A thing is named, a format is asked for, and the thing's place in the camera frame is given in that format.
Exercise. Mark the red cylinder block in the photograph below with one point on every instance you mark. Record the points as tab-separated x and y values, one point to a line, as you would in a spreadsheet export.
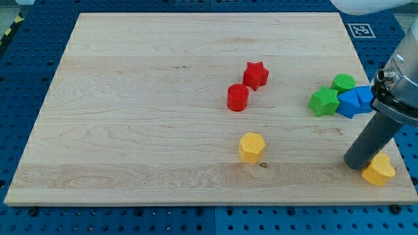
237	97

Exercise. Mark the blue cube block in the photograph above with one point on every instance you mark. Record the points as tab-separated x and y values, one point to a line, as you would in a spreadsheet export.
348	104

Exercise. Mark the red star block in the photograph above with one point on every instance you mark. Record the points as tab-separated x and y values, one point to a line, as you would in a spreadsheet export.
255	75

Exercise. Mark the white fiducial marker tag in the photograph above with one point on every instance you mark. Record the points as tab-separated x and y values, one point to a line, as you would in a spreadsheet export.
361	31

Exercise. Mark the green star block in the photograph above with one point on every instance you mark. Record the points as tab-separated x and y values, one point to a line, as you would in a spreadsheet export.
324	102

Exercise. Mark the green cylinder block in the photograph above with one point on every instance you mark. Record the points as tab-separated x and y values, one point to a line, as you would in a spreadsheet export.
342	83

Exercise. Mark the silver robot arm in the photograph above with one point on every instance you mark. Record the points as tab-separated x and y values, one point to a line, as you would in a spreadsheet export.
395	85

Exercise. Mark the yellow heart block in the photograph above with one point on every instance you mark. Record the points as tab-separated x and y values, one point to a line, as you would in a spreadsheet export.
379	171

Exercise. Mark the wooden board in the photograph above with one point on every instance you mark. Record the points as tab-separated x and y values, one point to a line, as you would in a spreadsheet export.
136	115

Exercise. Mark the yellow hexagon block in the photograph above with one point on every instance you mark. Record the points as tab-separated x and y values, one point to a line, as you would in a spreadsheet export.
251	147

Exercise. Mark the blue pentagon block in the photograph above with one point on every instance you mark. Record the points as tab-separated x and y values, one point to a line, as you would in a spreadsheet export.
365	97

